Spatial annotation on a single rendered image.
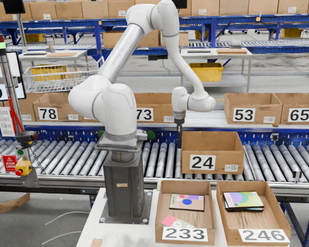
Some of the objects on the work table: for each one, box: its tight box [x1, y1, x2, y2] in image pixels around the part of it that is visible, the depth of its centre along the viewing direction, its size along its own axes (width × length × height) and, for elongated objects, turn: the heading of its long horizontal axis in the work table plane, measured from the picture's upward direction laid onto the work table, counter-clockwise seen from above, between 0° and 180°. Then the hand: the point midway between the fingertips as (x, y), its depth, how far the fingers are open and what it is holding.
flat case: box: [224, 197, 262, 212], centre depth 164 cm, size 14×19×2 cm
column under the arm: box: [99, 149, 153, 225], centre depth 160 cm, size 26×26×33 cm
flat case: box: [169, 193, 205, 212], centre depth 168 cm, size 14×19×2 cm
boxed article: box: [161, 215, 196, 228], centre depth 151 cm, size 8×16×2 cm, turn 57°
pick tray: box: [216, 181, 291, 247], centre depth 154 cm, size 28×38×10 cm
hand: (179, 143), depth 213 cm, fingers closed, pressing on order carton
